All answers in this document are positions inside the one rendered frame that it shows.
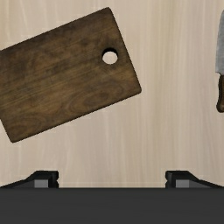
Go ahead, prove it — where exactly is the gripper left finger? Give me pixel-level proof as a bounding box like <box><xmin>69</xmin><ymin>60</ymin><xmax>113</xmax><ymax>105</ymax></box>
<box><xmin>0</xmin><ymin>170</ymin><xmax>60</xmax><ymax>189</ymax></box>

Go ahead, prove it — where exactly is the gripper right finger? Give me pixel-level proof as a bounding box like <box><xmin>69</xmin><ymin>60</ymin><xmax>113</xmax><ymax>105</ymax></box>
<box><xmin>164</xmin><ymin>170</ymin><xmax>224</xmax><ymax>189</ymax></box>

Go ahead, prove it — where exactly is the brown wooden cutting board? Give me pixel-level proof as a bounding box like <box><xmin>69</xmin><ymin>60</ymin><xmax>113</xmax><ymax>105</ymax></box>
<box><xmin>0</xmin><ymin>6</ymin><xmax>143</xmax><ymax>144</ymax></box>

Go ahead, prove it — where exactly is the brown-handled knife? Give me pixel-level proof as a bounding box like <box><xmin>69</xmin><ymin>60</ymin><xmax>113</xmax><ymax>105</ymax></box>
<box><xmin>214</xmin><ymin>10</ymin><xmax>224</xmax><ymax>114</ymax></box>

